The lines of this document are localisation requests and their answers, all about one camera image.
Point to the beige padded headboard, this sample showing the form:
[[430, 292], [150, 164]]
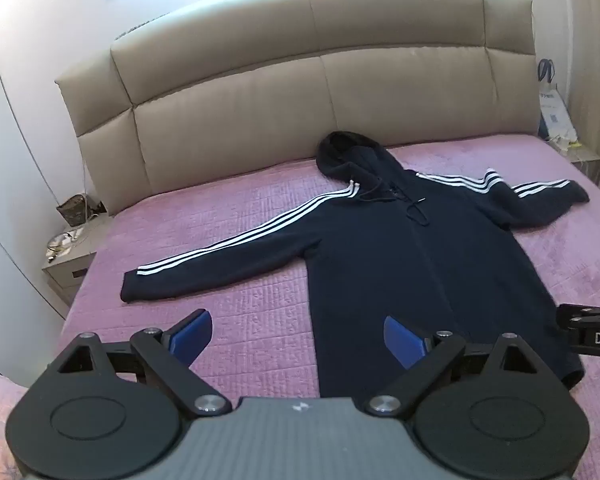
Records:
[[260, 100]]

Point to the grey nightstand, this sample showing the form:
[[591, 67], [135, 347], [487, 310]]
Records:
[[582, 160], [72, 267]]

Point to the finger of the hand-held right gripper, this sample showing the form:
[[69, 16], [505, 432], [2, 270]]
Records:
[[572, 316]]

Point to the white paper bag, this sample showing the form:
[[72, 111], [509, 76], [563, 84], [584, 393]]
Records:
[[555, 105]]

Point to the navy hoodie with white stripes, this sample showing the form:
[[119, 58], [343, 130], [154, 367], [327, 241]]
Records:
[[395, 260]]

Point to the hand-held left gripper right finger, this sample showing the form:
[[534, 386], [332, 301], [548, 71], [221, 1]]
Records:
[[399, 339]]

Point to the pink quilted bedspread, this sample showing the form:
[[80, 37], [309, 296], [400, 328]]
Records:
[[230, 240]]

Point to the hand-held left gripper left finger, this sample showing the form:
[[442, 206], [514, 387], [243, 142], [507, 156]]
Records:
[[196, 336]]

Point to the camouflage pouch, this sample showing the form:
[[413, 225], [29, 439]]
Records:
[[75, 209]]

